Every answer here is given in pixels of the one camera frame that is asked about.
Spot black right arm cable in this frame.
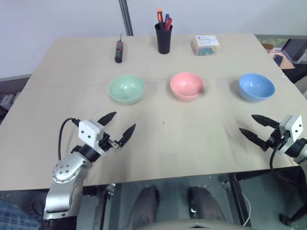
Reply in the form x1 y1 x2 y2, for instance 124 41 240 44
269 140 307 189

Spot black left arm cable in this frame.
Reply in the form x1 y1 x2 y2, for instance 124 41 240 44
58 117 80 161

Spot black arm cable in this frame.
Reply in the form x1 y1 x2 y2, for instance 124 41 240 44
58 117 80 161
269 140 307 189

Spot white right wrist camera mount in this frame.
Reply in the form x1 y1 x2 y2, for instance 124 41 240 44
280 115 304 142

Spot green bowl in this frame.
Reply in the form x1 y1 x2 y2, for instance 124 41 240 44
108 74 146 105

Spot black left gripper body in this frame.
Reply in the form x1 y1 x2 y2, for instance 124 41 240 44
98 131 119 152

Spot black box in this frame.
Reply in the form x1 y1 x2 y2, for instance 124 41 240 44
282 38 307 63

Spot white cable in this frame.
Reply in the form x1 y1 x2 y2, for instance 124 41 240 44
239 191 252 226

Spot black chair base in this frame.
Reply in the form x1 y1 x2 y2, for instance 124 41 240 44
279 208 307 226

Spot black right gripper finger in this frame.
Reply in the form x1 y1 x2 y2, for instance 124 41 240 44
239 127 267 151
251 114 280 131

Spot dark rounded robot foot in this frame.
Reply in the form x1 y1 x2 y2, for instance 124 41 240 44
187 186 227 226
130 185 160 230

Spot grey metal pole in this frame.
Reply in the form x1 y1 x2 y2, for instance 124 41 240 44
118 0 134 36

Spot black cup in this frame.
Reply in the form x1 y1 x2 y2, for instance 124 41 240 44
154 23 174 55

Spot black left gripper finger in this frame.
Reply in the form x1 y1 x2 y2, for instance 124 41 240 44
118 123 137 147
97 111 118 126

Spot brown cardboard sheet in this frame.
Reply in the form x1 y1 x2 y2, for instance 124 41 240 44
268 49 297 70

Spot blue plaid cloth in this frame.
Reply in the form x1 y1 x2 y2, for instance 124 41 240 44
0 198 44 230

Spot red bowl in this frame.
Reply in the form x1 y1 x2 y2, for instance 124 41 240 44
169 72 205 102

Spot clear box of colourful clips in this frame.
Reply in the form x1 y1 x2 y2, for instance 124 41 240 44
190 35 222 57

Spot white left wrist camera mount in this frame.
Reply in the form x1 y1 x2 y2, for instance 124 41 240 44
78 119 105 147

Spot black red screwdriver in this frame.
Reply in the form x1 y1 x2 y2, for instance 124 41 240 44
114 33 126 64

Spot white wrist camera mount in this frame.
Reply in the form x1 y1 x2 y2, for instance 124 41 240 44
280 115 304 142
78 119 105 147

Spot blue bowl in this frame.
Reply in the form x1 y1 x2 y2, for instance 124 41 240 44
237 73 276 103

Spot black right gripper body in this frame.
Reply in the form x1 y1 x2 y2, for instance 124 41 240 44
265 124 289 150

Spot markers in cup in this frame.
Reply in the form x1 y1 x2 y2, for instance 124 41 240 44
156 9 165 31

